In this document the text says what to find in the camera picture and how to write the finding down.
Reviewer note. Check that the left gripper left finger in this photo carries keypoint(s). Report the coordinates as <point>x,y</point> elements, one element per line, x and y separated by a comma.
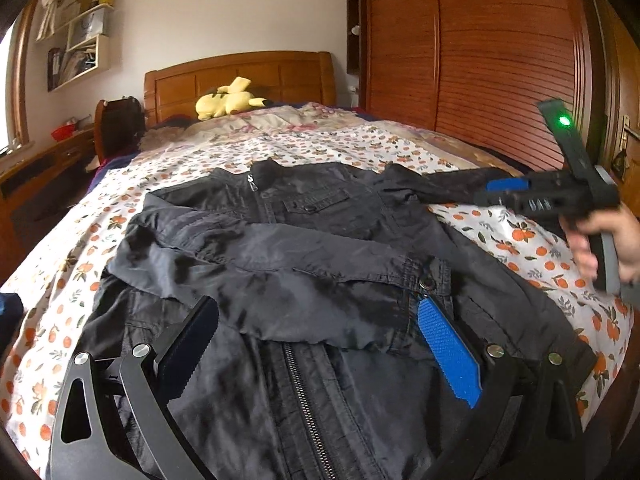
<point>180,347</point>

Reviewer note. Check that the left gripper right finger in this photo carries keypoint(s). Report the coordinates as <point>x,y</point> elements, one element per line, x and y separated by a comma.
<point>464,369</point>

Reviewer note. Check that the black jacket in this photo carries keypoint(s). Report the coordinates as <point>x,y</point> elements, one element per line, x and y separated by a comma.
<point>318,368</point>

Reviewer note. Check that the person's right hand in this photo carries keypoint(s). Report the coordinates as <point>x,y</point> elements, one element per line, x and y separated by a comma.
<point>624,227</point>

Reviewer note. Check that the orange print bed sheet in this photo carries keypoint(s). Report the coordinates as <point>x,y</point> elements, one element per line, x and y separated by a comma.
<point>73,416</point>

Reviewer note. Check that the folded blue garment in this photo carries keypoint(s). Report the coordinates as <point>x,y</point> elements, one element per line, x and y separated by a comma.
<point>11,314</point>

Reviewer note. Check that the wooden louvered wardrobe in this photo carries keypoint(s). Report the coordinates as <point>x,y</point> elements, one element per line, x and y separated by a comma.
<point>477,69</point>

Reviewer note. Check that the wooden chair with bag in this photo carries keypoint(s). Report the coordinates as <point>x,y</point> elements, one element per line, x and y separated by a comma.
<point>115,126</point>

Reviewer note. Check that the long wooden desk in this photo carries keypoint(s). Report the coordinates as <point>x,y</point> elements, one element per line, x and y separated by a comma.
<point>37,193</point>

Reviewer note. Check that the red bowl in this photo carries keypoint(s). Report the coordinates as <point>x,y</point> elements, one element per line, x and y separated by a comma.
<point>63,132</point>

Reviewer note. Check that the floral quilt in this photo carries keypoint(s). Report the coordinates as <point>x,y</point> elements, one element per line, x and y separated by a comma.
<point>300,120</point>

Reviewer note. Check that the yellow Pikachu plush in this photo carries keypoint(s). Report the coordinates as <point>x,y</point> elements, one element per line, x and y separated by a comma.
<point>229,100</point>

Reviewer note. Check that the window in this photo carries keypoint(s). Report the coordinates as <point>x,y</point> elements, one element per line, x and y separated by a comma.
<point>14,49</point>

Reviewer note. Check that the wooden door with handle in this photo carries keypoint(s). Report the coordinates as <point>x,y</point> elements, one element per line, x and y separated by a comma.
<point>620,154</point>

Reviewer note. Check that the white wall shelf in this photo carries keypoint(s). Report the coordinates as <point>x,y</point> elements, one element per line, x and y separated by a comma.
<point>80,43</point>

